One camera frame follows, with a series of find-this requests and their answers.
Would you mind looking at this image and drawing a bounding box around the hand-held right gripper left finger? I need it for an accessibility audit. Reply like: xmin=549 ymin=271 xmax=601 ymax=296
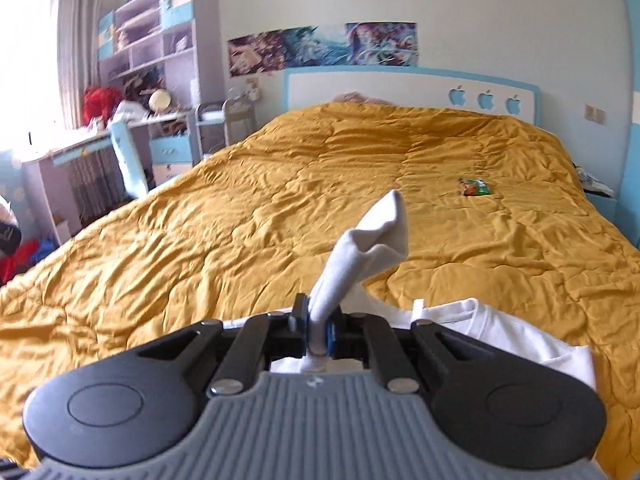
xmin=134 ymin=293 xmax=311 ymax=396

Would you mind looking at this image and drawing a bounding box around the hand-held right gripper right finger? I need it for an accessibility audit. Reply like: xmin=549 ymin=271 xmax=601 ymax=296
xmin=324 ymin=309 xmax=489 ymax=393

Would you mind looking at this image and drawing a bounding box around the white printed t-shirt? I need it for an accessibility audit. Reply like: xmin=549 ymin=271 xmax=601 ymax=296
xmin=222 ymin=189 xmax=599 ymax=397

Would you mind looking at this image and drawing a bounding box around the mustard yellow quilted blanket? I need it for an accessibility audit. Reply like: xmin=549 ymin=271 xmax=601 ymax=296
xmin=0 ymin=101 xmax=640 ymax=480

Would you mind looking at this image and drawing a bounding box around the green and orange snack packet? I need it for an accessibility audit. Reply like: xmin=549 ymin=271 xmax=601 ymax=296
xmin=458 ymin=178 xmax=494 ymax=197

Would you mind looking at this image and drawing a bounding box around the white and blue desk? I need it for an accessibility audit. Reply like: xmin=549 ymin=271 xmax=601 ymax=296
xmin=20 ymin=109 xmax=199 ymax=242

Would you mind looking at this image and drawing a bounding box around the grey trolley cart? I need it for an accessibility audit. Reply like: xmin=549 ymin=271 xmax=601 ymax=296
xmin=194 ymin=98 xmax=259 ymax=162

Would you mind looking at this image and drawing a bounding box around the fluffy beige pillow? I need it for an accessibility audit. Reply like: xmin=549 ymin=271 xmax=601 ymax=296
xmin=333 ymin=91 xmax=396 ymax=107

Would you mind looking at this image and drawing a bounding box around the light blue desk chair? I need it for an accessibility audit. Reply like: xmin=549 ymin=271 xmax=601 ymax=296
xmin=108 ymin=120 xmax=151 ymax=199

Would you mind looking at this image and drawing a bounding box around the white and blue headboard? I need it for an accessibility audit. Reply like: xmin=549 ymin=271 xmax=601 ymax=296
xmin=282 ymin=66 xmax=542 ymax=127

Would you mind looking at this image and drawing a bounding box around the white plastic bag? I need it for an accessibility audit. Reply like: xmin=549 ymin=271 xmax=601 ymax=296
xmin=112 ymin=99 xmax=151 ymax=121

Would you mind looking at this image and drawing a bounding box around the red and blue cloth pile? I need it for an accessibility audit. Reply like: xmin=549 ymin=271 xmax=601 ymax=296
xmin=0 ymin=237 xmax=59 ymax=284

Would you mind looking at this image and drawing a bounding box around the red plush toy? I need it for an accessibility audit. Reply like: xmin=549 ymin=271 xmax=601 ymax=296
xmin=82 ymin=85 xmax=124 ymax=126

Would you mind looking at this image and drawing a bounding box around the white patterned cloth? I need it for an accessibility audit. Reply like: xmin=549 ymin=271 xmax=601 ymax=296
xmin=574 ymin=164 xmax=616 ymax=197

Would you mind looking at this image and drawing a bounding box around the dark and white plush toy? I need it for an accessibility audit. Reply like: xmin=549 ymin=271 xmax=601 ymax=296
xmin=0 ymin=196 xmax=24 ymax=257

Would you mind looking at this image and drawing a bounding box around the white and blue shelf unit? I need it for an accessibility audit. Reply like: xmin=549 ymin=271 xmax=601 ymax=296
xmin=97 ymin=0 xmax=221 ymax=111

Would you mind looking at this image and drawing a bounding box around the blue and white wardrobe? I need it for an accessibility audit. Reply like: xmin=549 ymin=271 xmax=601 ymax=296
xmin=619 ymin=0 xmax=640 ymax=253

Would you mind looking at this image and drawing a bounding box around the pale patterned curtain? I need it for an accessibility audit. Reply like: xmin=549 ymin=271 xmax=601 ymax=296
xmin=50 ymin=0 xmax=119 ymax=131

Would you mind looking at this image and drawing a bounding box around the window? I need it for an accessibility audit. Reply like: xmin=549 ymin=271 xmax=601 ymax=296
xmin=0 ymin=0 xmax=66 ymax=147

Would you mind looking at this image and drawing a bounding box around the anime wall poster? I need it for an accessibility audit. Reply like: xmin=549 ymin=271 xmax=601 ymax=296
xmin=227 ymin=31 xmax=287 ymax=79
xmin=282 ymin=26 xmax=347 ymax=70
xmin=345 ymin=21 xmax=418 ymax=67

